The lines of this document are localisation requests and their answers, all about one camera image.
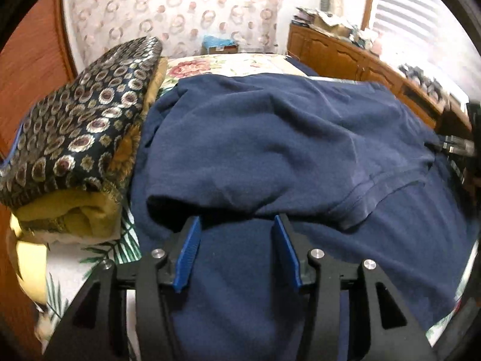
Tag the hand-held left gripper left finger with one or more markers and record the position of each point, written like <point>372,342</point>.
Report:
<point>188,255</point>

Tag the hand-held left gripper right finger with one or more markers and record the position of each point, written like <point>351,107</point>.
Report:
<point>287,252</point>

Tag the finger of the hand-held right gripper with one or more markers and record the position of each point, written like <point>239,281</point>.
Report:
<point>453,144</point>

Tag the navy blue t-shirt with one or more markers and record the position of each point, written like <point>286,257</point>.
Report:
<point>263,139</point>

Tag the mustard yellow folded blanket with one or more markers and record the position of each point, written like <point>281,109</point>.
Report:
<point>75,214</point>

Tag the palm leaf printed blanket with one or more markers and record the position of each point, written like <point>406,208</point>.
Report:
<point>67,267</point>

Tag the pink jug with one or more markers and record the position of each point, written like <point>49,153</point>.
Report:
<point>377,48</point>

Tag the striped window blind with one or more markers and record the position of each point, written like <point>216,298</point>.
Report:
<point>413,15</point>

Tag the wooden cabinet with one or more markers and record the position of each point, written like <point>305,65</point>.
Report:
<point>338,52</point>

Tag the yellow plush toy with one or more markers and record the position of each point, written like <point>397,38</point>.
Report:
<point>26,255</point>

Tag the dark circle-patterned folded quilt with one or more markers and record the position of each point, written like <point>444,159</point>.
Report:
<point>82,120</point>

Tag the open cardboard box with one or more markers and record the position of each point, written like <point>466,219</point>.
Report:
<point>332,22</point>

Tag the small grey fan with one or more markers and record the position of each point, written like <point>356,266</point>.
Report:
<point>325,3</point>

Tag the floral printed blanket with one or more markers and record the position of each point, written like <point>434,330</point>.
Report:
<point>225,64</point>

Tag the stack of books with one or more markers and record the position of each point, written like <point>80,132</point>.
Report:
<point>303,17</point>

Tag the cardboard box with blue bag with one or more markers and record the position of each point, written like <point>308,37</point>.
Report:
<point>220,45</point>

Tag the wooden louvered wardrobe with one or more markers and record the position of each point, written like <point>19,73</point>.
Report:
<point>34,64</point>

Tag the sheer circle-patterned curtain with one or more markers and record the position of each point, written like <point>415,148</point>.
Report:
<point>169,7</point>

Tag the wooden window frame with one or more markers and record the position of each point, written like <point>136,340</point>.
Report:
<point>368,3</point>

